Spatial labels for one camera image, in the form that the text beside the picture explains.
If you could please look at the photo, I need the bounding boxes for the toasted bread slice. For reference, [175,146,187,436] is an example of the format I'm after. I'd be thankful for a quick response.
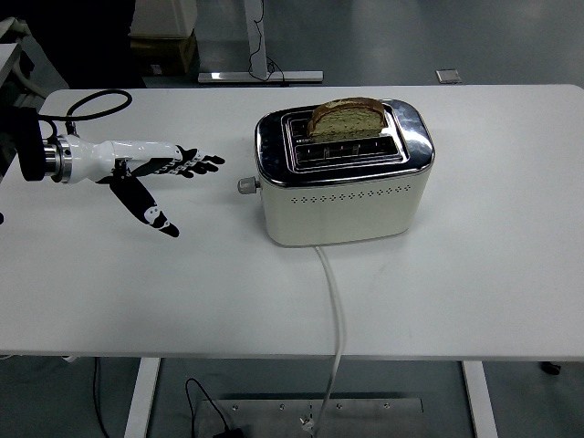
[306,97,387,142]

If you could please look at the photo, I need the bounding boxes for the person's legs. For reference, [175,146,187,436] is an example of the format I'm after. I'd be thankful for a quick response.
[34,0,147,90]

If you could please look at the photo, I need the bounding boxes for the brown cardboard box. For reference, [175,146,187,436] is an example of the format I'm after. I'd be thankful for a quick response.
[130,30,200,76]

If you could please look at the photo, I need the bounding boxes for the white box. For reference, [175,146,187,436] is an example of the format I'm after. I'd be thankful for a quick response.
[129,0,199,38]

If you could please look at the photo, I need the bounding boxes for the white toaster power cord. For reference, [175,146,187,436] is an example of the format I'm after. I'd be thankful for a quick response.
[298,245,347,433]

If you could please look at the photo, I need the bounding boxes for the black cable on desk base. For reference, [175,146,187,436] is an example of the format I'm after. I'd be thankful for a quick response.
[247,0,291,87]

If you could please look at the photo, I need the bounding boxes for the thin black cable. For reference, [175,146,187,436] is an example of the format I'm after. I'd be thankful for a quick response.
[92,358,113,438]

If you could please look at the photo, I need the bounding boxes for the white frame furniture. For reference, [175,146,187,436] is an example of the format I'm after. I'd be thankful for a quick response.
[0,16,47,110]

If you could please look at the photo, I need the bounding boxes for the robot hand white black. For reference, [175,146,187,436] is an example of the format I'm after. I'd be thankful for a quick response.
[67,136,226,239]

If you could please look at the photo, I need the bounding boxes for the grey metal plate with screws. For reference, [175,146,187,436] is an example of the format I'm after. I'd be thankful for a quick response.
[193,397,424,438]

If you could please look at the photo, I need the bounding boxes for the black cable with adapter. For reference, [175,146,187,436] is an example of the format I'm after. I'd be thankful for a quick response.
[184,377,245,438]

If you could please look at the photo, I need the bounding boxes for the white table leg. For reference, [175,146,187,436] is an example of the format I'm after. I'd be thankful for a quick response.
[460,360,499,438]
[122,358,162,438]

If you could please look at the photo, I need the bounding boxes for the cream toaster chrome top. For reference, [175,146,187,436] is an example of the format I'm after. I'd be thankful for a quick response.
[254,97,436,248]

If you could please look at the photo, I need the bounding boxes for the grey toaster lever knob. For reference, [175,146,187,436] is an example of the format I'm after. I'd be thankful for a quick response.
[236,176,262,196]

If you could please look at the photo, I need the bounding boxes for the silver desk base and column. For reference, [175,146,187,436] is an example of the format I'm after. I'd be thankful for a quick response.
[197,0,325,86]

